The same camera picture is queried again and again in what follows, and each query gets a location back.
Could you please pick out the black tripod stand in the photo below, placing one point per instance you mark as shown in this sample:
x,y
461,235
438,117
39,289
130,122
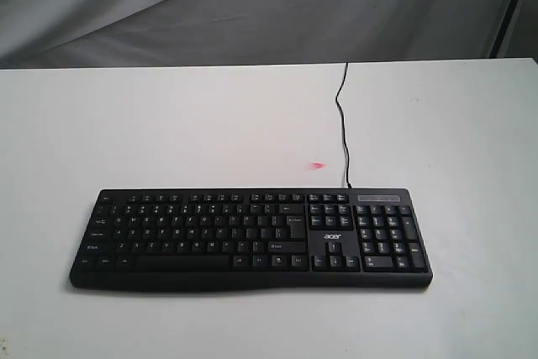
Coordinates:
x,y
498,46

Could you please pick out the grey backdrop cloth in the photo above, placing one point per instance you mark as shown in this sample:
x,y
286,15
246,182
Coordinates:
x,y
114,33

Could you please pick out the red mark sticker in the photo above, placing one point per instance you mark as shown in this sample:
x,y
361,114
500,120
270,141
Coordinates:
x,y
316,165

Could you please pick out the black acer keyboard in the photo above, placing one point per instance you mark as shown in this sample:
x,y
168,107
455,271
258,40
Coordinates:
x,y
210,240

